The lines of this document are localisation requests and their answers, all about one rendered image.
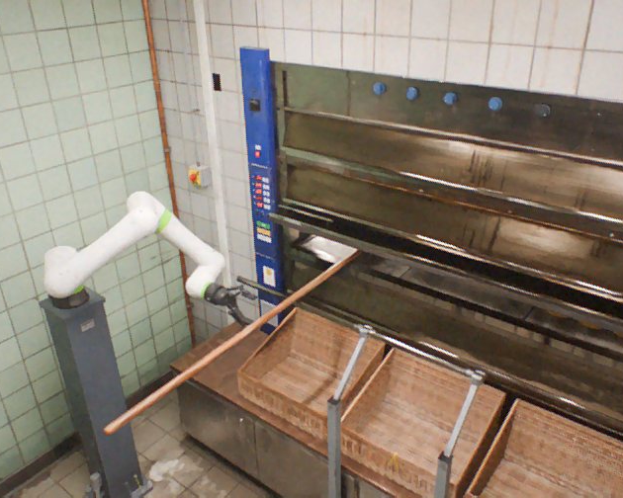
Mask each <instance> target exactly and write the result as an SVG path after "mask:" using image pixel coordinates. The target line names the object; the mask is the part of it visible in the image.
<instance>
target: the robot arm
mask: <svg viewBox="0 0 623 498"><path fill-rule="evenodd" d="M126 207H127V211H128V214H127V215H126V216H125V217H124V218H123V219H122V220H121V221H120V222H119V223H117V224H116V225H115V226H114V227H113V228H112V229H110V230H109V231H108V232H107V233H105V234H104V235H103V236H101V237H100V238H99V239H97V240H96V241H95V242H93V243H92V244H91V245H89V246H88V247H86V248H85V249H83V250H82V251H80V252H78V253H77V251H76V250H75V249H74V248H73V247H70V246H58V247H55V248H52V249H50V250H48V251H47V252H46V253H45V255H44V280H43V284H44V289H45V291H46V292H47V295H48V297H49V298H53V304H54V306H55V307H57V308H60V309H71V308H75V307H78V306H81V305H83V304H84V303H86V302H87V301H88V300H89V298H90V294H89V291H88V290H87V289H85V288H84V284H83V283H84V282H86V281H87V280H88V279H89V278H90V277H91V276H92V275H94V274H95V273H96V272H97V271H98V270H100V269H101V268H102V267H103V266H105V265H106V264H107V263H109V262H110V261H111V260H113V259H114V258H115V257H117V256H118V255H120V254H121V253H123V252H124V251H126V250H127V249H129V248H130V247H132V246H134V245H135V244H137V243H138V242H139V241H141V240H143V239H145V238H147V237H148V236H150V235H152V234H153V233H154V234H156V235H157V236H159V237H161V238H163V239H164V240H166V241H168V242H169V243H171V244H172V245H174V246H175V247H177V248H178V249H179V250H181V251H182V252H184V253H185V254H186V255H187V256H189V257H190V258H191V259H192V260H193V261H195V262H196V263H197V264H198V268H197V269H196V271H195V272H194V273H193V275H192V276H191V277H190V278H189V279H188V281H187V283H186V291H187V293H188V295H189V296H191V297H193V298H199V299H202V300H205V301H207V302H209V303H211V304H213V305H220V306H225V307H227V308H228V313H227V314H229V315H230V316H231V317H232V318H233V319H235V320H236V321H237V322H238V323H239V324H240V325H241V326H242V327H243V326H244V325H250V324H252V323H253V322H255V321H254V320H252V319H250V318H246V317H245V316H244V315H243V314H242V312H241V311H240V310H239V307H238V305H237V298H236V296H238V295H239V294H241V295H242V296H244V297H246V298H249V299H251V300H254V299H256V298H257V297H258V296H257V295H255V294H252V293H250V291H248V290H245V289H244V288H243V287H244V285H239V286H233V287H232V286H228V287H226V288H225V287H224V286H221V285H219V284H217V283H215V280H216V278H217V277H218V276H219V274H220V273H221V272H222V270H223V269H224V266H225V259H224V257H223V255H222V254H221V253H219V252H218V251H216V250H214V249H213V248H211V247H210V246H208V245H207V244H206V243H204V242H203V241H202V240H200V239H199V238H198V237H197V236H195V235H194V234H193V233H192V232H191V231H190V230H189V229H187V228H186V227H185V226H184V225H183V224H182V223H181V222H180V221H179V220H178V219H177V218H176V216H175V215H174V214H173V213H172V212H170V211H169V210H168V209H167V208H165V207H164V206H163V205H162V204H161V203H160V202H159V201H157V200H156V199H155V198H154V197H153V196H152V195H150V194H148V193H146V192H136V193H133V194H132V195H130V196H129V198H128V200H127V205H126ZM236 290H240V291H239V292H237V293H236V294H233V293H232V292H231V291H236ZM234 307H236V308H235V309H233V308H234Z"/></svg>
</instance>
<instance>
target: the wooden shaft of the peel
mask: <svg viewBox="0 0 623 498"><path fill-rule="evenodd" d="M363 252H364V251H361V250H358V249H357V250H355V251H354V252H352V253H351V254H350V255H348V256H347V257H345V258H344V259H343V260H341V261H340V262H338V263H337V264H336V265H334V266H333V267H331V268H330V269H328V270H327V271H326V272H324V273H323V274H321V275H320V276H319V277H317V278H316V279H314V280H313V281H311V282H310V283H309V284H307V285H306V286H304V287H303V288H302V289H300V290H298V291H297V292H296V293H294V294H293V295H291V296H290V297H288V298H287V299H286V300H284V301H283V302H281V303H280V304H279V305H277V306H276V307H274V308H273V309H272V310H270V311H269V312H267V313H266V314H264V315H263V316H262V317H260V318H259V319H257V320H256V321H255V322H253V323H252V324H250V325H249V326H247V327H246V328H245V329H243V330H242V331H240V332H239V333H238V334H236V335H235V336H233V337H232V338H231V339H229V340H228V341H226V342H225V343H223V344H222V345H221V346H219V347H218V348H216V349H215V350H214V351H212V352H211V353H209V354H208V355H206V356H205V357H204V358H202V359H201V360H199V361H198V362H197V363H195V364H194V365H192V366H191V367H190V368H188V369H187V370H185V371H184V372H182V373H181V374H179V375H178V376H176V377H175V378H174V379H172V380H171V381H169V382H168V383H167V384H165V385H164V386H162V387H161V388H159V389H158V390H157V391H155V392H154V393H152V394H151V395H150V396H148V397H147V398H145V399H144V400H143V401H142V402H141V403H139V404H138V405H136V406H135V407H134V408H132V409H131V410H129V411H128V412H127V413H125V414H124V415H122V416H121V417H119V418H118V419H117V420H115V421H114V422H112V423H111V424H110V425H108V426H107V427H106V428H105V429H104V430H105V433H106V434H107V435H109V436H110V435H112V434H113V433H115V432H116V431H117V430H119V429H120V428H122V427H123V426H124V425H126V424H127V423H128V422H129V421H130V420H132V419H133V418H134V417H136V416H137V415H138V414H140V413H141V412H143V411H144V410H145V409H147V408H148V407H150V406H151V405H152V404H154V403H155V402H156V401H158V400H159V399H161V398H162V397H163V396H165V395H166V394H167V393H169V392H170V391H172V390H173V389H174V388H176V387H177V386H179V385H180V384H181V383H183V382H184V381H185V380H187V379H188V378H190V377H191V376H192V375H194V374H195V373H197V372H198V371H200V370H201V369H202V368H204V367H205V366H207V365H208V364H209V363H211V362H212V361H213V360H215V359H216V358H218V357H219V356H220V355H222V354H223V353H224V352H226V351H227V350H229V349H230V348H231V347H233V346H234V345H236V344H237V343H238V342H240V341H241V340H242V339H244V338H245V337H247V336H248V335H249V334H251V333H252V332H253V331H255V330H256V329H258V328H259V327H260V326H262V325H263V324H265V323H266V322H267V321H269V320H270V319H271V318H273V317H274V316H276V315H277V314H278V313H280V312H281V311H282V310H284V309H285V308H287V307H288V306H289V305H291V304H292V303H294V302H295V301H296V300H298V299H299V298H300V297H302V296H303V295H305V294H306V293H307V292H309V291H310V290H312V289H313V288H315V287H316V286H317V285H319V284H320V283H322V282H323V281H324V280H326V279H327V278H328V277H330V276H331V275H333V274H334V273H335V272H337V271H338V270H339V269H341V268H342V267H344V266H345V265H346V264H348V263H349V262H351V261H352V260H353V259H355V258H356V257H357V256H359V255H360V254H362V253H363Z"/></svg>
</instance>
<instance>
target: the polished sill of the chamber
mask: <svg viewBox="0 0 623 498"><path fill-rule="evenodd" d="M291 254H292V255H294V256H297V257H300V258H303V259H306V260H309V261H311V262H314V263H317V264H320V265H323V266H324V267H327V268H331V267H333V266H334V265H336V264H337V263H338V262H340V261H341V260H343V259H341V258H338V257H336V256H333V255H330V254H327V253H324V252H321V251H318V250H315V249H312V248H310V247H307V246H304V245H301V244H296V245H294V246H292V247H291ZM338 271H339V272H341V273H344V274H347V275H350V276H353V277H355V278H358V279H361V280H364V281H367V282H370V283H372V284H375V285H378V286H381V287H384V288H386V289H389V290H392V291H397V292H400V293H402V294H405V295H408V296H411V297H414V298H416V299H419V300H422V301H425V302H428V303H431V304H433V305H436V306H439V307H442V308H445V309H447V310H450V311H453V312H456V313H459V314H462V315H464V316H467V317H470V318H473V319H476V320H479V321H481V322H483V323H486V324H489V325H492V326H494V327H497V328H500V329H503V330H506V331H509V332H511V333H514V334H517V335H520V336H523V337H525V338H528V339H531V340H534V341H537V342H540V343H542V344H545V345H548V346H551V347H554V348H556V349H559V350H562V351H565V352H568V353H571V354H573V355H576V356H579V357H582V358H585V359H587V360H590V361H593V362H596V363H599V364H602V365H604V366H607V367H610V368H613V369H616V370H617V371H620V372H623V354H622V353H619V352H616V351H613V350H610V349H607V348H604V347H601V346H599V345H596V344H593V343H590V342H587V341H584V340H582V339H579V338H576V337H573V336H570V335H567V334H564V333H561V332H558V331H555V330H552V329H549V328H546V327H543V326H540V325H537V324H535V323H532V322H529V321H526V320H523V319H520V318H517V317H514V316H511V315H508V314H505V313H502V312H499V311H496V310H493V309H490V308H487V307H484V306H481V305H478V304H475V303H472V302H469V301H467V300H464V299H461V298H458V297H456V296H453V295H450V294H447V293H444V292H441V291H438V290H433V289H430V288H427V287H424V286H421V285H418V284H415V283H412V282H409V281H406V280H404V279H401V278H398V277H395V276H392V275H389V274H386V273H383V272H380V271H377V270H374V269H371V268H368V267H365V266H362V265H359V264H356V263H353V262H349V263H348V264H346V265H345V266H344V267H342V268H341V269H339V270H338Z"/></svg>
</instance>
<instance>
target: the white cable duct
mask: <svg viewBox="0 0 623 498"><path fill-rule="evenodd" d="M193 1H194V10H195V20H196V29H197V38H198V48H199V56H200V65H201V74H202V84H203V93H204V102H205V112H206V121H207V130H208V139H209V148H210V157H211V166H212V176H213V185H214V194H215V203H216V213H217V222H218V231H219V241H220V249H221V254H222V255H223V257H224V259H225V266H224V269H223V270H222V276H223V285H224V287H225V288H226V287H228V286H231V280H230V270H229V260H228V251H227V241H226V231H225V222H224V212H223V193H222V183H221V173H220V163H219V154H218V144H217V134H216V124H215V114H214V104H213V94H212V85H211V75H210V65H209V56H208V46H207V36H206V26H205V16H204V6H203V0H193ZM234 321H235V320H234V319H233V318H232V317H231V316H230V315H229V314H228V315H227V322H228V325H229V324H231V323H233V322H234Z"/></svg>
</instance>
